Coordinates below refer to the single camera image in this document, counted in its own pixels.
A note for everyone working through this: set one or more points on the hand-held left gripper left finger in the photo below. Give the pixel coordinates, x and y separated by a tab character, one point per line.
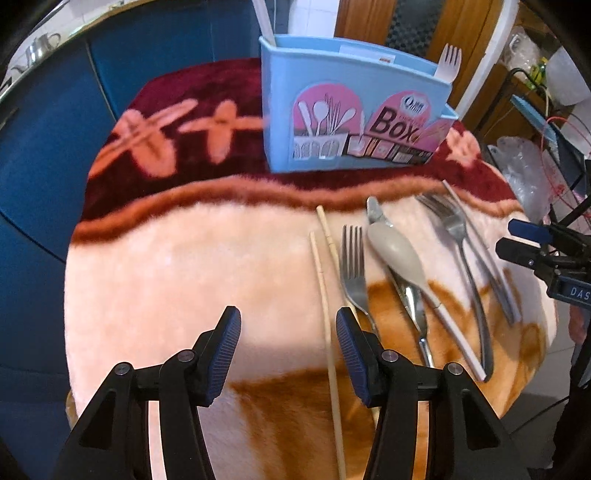
224	355

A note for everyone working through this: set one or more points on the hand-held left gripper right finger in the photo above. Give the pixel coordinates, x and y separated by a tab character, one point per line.
351	360

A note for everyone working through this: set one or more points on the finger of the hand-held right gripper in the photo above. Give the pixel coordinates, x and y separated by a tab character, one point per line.
515	251
526	230

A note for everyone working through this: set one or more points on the metal fork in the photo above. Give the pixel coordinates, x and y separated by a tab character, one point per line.
353	281
455	226
427	203

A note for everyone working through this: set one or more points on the wooden chopstick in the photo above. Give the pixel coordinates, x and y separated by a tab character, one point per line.
328	240
323	295

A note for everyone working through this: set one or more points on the blue utensil box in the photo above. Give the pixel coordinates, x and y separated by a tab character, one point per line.
323	74

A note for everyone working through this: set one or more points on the clear plastic bag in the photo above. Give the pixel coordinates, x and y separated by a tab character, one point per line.
521	161

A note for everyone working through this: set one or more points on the metal spoon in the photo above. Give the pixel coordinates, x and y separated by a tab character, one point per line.
413	300

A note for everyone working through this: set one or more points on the pink and maroon plush blanket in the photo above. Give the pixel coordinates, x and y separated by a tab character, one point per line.
184	277

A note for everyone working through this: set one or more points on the beige plastic spoon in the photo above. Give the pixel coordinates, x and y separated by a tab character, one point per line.
397	251

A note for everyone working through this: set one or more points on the white plastic bag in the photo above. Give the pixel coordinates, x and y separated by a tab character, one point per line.
570	74

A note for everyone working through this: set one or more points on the white plastic fork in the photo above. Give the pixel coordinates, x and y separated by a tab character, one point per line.
447	64

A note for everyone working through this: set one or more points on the blue kitchen cabinets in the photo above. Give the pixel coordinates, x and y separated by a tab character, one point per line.
46	184

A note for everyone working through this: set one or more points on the wooden door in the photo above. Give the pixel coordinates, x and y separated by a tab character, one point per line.
360	18

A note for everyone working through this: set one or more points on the steel kettle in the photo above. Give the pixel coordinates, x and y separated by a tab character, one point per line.
41	45

